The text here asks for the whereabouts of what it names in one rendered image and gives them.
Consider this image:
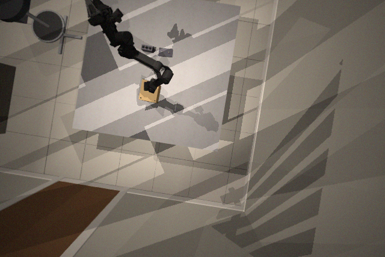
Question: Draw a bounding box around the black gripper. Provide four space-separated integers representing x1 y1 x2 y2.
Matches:
85 0 117 35

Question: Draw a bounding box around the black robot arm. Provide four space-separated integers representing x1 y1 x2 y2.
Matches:
106 8 174 93

